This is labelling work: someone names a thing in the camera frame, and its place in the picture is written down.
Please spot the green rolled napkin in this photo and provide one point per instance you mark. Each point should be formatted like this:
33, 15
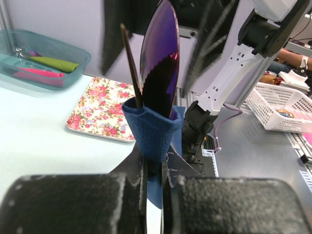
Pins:
59, 64

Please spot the dark blue paper napkin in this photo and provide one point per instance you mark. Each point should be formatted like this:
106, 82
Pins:
154, 134

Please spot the teal plastic bin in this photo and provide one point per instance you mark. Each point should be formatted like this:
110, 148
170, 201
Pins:
46, 47

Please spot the gold knife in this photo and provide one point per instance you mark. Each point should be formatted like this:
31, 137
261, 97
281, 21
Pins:
132, 66

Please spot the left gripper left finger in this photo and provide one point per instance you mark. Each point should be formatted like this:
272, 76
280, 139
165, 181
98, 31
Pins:
113, 203

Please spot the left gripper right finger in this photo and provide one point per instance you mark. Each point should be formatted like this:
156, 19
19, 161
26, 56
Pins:
194, 204

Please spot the purple spoon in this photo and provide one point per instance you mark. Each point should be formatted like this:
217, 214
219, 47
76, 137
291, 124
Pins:
159, 60

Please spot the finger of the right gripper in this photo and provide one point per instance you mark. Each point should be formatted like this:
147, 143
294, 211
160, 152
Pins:
134, 14
213, 31

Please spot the white perforated plastic basket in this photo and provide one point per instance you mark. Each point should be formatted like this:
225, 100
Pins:
281, 108

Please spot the floral cloth mat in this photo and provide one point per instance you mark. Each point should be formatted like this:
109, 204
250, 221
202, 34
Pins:
99, 110

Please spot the iridescent fork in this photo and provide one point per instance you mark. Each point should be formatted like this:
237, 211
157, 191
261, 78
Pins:
26, 53

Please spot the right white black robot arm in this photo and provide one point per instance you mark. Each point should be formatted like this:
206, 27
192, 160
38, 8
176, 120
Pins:
262, 34

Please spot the aluminium rail frame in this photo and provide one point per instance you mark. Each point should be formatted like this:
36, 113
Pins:
258, 73

